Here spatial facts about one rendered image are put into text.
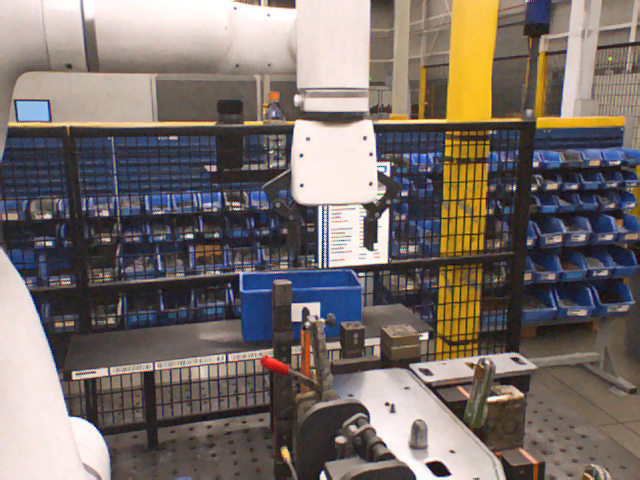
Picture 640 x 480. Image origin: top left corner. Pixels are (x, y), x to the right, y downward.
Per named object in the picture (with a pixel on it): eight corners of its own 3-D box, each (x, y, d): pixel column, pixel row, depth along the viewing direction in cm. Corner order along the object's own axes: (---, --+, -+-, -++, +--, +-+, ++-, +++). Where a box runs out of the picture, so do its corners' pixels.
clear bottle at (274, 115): (289, 167, 175) (288, 92, 170) (266, 167, 173) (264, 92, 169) (283, 164, 181) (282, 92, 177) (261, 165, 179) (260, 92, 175)
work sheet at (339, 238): (391, 266, 182) (393, 158, 175) (315, 271, 176) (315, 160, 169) (388, 264, 184) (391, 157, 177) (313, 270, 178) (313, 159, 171)
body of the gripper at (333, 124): (293, 108, 71) (295, 208, 73) (383, 108, 72) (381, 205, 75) (286, 108, 78) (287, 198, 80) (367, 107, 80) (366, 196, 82)
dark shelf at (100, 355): (434, 340, 166) (435, 329, 165) (63, 383, 142) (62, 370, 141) (401, 313, 187) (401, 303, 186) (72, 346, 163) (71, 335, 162)
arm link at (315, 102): (298, 89, 70) (298, 117, 71) (376, 89, 71) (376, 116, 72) (289, 90, 78) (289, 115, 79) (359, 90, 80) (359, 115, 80)
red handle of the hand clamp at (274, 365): (335, 393, 122) (266, 358, 117) (329, 402, 122) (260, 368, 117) (329, 383, 126) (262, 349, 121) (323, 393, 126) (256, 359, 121)
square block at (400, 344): (417, 468, 162) (421, 333, 154) (388, 473, 160) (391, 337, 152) (404, 451, 170) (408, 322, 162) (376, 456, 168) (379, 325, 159)
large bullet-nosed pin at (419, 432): (430, 455, 116) (431, 422, 115) (414, 458, 116) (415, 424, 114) (423, 446, 119) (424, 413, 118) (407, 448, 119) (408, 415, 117)
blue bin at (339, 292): (363, 336, 161) (364, 286, 158) (241, 342, 157) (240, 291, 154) (351, 314, 177) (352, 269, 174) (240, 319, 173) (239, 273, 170)
